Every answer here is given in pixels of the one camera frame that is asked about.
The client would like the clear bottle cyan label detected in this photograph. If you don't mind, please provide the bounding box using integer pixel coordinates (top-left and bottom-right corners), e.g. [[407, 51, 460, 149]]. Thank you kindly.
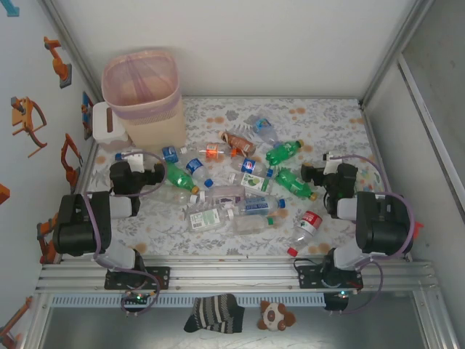
[[252, 113, 280, 145]]

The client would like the brown tea bottle white cap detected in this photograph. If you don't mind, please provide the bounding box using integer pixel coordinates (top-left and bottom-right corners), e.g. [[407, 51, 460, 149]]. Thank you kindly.
[[217, 129, 257, 153]]

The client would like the white box with brown slot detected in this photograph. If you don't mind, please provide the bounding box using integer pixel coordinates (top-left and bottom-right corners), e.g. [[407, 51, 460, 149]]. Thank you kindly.
[[92, 101, 132, 150]]

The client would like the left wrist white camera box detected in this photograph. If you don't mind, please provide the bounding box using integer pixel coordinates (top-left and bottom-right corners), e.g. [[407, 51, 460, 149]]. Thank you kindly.
[[121, 149, 145, 172]]

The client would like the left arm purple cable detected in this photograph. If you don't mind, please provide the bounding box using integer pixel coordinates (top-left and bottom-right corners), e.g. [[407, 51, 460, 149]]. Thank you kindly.
[[83, 151, 168, 318]]

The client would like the clear bottle purple label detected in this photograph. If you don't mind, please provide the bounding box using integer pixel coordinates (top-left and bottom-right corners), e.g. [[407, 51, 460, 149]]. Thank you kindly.
[[198, 185, 248, 208]]

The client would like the clear bottle green cap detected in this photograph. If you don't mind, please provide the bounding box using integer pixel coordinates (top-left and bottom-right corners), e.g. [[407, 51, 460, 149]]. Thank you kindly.
[[232, 214, 284, 236]]

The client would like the crushed bottle blue label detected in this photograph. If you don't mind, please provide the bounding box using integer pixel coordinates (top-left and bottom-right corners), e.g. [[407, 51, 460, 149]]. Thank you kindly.
[[159, 145, 189, 164]]

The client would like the blue orange wall sticker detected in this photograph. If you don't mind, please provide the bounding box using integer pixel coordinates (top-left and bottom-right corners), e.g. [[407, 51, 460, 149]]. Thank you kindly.
[[81, 90, 96, 142]]

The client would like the beige bin with pink liner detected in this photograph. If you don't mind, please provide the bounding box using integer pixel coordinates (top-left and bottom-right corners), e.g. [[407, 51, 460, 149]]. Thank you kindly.
[[100, 49, 188, 151]]

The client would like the white slotted cable duct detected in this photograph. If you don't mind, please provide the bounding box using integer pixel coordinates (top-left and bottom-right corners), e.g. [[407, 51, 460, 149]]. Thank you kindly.
[[50, 293, 326, 307]]

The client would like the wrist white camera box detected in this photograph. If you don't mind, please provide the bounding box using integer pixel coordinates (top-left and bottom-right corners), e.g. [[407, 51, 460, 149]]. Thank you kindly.
[[322, 151, 344, 175], [121, 149, 145, 172]]

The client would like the clear bottle orange label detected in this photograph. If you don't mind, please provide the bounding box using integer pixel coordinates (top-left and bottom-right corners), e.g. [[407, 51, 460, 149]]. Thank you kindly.
[[195, 141, 237, 163]]

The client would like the clear bottle lime label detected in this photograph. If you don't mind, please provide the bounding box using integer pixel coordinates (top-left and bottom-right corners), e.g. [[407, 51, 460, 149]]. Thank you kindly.
[[227, 172, 275, 193]]

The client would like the striped black beige sock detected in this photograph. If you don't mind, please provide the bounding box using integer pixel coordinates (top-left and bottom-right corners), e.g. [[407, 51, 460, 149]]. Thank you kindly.
[[183, 293, 246, 334]]

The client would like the clear bottle red label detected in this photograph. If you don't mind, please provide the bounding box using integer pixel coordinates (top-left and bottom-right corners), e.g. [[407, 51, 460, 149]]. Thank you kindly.
[[286, 209, 323, 257]]

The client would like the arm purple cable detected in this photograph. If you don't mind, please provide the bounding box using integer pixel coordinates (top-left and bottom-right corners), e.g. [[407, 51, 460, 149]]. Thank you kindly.
[[83, 151, 168, 318], [339, 153, 417, 316]]

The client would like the plain clear bottle white cap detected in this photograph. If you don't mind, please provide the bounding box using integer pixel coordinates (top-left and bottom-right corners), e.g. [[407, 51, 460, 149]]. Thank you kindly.
[[150, 187, 199, 208]]

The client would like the Pepsi bottle blue cap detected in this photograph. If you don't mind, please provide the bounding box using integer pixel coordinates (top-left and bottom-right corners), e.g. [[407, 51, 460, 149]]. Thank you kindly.
[[230, 156, 276, 178], [181, 154, 214, 188]]

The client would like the brown white plush toy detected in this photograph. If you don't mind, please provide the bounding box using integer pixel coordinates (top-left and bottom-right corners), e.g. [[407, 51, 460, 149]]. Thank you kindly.
[[256, 300, 297, 332]]

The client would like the green bottle yellow cap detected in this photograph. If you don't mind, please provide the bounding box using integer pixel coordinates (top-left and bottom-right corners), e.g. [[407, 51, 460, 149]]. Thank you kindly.
[[274, 167, 319, 201], [264, 139, 305, 165], [162, 161, 201, 194]]

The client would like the floral tablecloth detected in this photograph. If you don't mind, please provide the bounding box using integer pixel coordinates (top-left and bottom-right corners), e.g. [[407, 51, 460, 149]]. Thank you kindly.
[[70, 96, 395, 257]]

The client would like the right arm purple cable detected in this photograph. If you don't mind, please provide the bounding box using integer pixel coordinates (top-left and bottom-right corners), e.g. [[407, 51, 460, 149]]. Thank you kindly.
[[339, 153, 417, 316]]

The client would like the aluminium extrusion rail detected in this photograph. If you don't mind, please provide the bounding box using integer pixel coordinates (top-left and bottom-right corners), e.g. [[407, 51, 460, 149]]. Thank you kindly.
[[34, 255, 439, 292]]

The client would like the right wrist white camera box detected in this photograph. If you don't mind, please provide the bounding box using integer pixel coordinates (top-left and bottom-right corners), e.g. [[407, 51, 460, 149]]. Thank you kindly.
[[322, 151, 344, 175]]

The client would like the clear bottle green white label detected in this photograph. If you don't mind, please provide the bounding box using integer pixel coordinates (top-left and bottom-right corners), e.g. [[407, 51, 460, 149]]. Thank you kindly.
[[187, 206, 236, 233]]

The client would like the water bottle blue label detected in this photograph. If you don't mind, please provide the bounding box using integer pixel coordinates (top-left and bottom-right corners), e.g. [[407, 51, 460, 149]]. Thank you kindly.
[[235, 196, 288, 216]]

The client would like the aluminium frame post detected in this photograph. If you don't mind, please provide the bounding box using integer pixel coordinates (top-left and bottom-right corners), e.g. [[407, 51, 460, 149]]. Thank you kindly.
[[41, 0, 106, 106], [357, 0, 437, 108]]

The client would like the orange frame wall sticker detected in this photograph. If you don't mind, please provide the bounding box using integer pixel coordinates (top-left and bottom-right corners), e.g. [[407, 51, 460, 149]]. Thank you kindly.
[[9, 96, 49, 159]]

